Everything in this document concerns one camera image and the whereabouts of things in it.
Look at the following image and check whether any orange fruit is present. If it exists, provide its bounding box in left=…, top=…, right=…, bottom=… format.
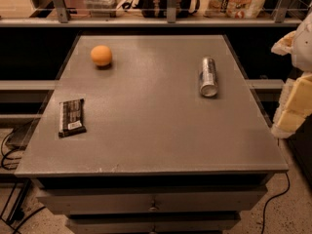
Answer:
left=91, top=45, right=112, bottom=66

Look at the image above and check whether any grey drawer cabinet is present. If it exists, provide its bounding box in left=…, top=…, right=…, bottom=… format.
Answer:
left=17, top=35, right=288, bottom=234

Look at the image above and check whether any silver redbull can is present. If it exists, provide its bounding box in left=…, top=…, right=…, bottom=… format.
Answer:
left=199, top=57, right=218, bottom=98

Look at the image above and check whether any dark wrapped snack bar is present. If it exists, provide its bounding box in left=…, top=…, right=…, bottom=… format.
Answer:
left=58, top=98, right=87, bottom=137

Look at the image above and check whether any metal shelf rail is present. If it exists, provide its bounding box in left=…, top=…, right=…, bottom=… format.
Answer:
left=0, top=0, right=305, bottom=27

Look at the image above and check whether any round drawer knob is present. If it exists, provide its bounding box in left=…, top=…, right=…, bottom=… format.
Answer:
left=148, top=205, right=159, bottom=213

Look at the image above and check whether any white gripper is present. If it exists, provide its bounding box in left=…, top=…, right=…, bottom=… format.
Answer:
left=271, top=13, right=312, bottom=138

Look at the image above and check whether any black floor cables left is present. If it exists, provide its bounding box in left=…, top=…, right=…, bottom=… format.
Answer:
left=0, top=120, right=47, bottom=234

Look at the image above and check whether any black floor cable right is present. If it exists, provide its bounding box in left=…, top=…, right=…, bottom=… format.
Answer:
left=260, top=173, right=292, bottom=234

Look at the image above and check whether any printed snack bag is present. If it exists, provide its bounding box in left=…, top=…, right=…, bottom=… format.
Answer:
left=205, top=0, right=265, bottom=19

